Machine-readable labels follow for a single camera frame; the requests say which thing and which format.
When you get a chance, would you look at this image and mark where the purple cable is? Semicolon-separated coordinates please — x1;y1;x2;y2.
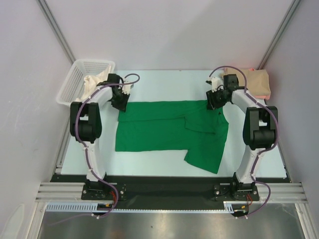
48;73;140;226
208;65;280;220

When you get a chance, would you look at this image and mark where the white plastic basket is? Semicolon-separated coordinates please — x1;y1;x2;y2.
56;59;116;107

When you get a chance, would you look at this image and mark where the aluminium front rail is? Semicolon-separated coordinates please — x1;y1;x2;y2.
35;182;308;204

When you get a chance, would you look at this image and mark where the left aluminium corner post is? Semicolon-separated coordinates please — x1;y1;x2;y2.
36;0;76;64

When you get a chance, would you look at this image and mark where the grey cable duct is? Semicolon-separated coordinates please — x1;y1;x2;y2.
224;201;249;214
46;202;113;213

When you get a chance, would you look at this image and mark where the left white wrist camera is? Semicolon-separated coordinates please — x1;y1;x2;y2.
122;79;134;95

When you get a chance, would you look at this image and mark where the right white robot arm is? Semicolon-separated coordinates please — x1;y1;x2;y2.
206;74;279;200

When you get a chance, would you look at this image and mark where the green t shirt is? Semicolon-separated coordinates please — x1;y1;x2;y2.
115;100;229;174

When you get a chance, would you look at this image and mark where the cream t shirt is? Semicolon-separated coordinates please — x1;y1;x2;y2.
75;66;112;102

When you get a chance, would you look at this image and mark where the left grey cable duct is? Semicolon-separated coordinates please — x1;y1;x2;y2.
46;202;113;213

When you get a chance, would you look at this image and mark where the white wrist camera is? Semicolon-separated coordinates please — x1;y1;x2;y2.
205;77;223;92
122;79;134;95

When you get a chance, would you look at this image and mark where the right grey cable duct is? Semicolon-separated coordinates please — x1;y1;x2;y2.
224;201;249;214

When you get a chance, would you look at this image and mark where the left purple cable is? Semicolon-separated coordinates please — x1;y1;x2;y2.
48;73;140;226

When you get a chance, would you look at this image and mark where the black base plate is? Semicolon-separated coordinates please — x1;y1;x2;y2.
213;183;260;202
81;176;127;201

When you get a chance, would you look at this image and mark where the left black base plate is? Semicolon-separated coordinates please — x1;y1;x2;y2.
81;176;127;201

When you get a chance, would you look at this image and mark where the right aluminium corner post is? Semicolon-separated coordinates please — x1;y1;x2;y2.
257;0;303;70

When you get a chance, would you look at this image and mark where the folded tan t shirt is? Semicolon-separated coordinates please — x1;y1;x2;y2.
220;67;271;100

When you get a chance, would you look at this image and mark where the aluminium corner post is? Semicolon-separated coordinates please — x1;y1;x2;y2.
36;0;76;64
257;0;303;70

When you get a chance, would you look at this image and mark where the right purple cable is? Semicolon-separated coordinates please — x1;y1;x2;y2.
208;65;280;220

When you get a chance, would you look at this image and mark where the folded pink t shirt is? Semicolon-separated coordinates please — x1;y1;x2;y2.
246;69;271;100

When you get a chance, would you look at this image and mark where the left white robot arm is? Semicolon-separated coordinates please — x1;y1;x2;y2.
70;73;132;199

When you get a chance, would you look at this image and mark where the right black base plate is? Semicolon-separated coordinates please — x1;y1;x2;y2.
213;183;260;202

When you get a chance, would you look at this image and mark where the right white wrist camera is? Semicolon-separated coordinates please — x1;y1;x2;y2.
205;77;223;92

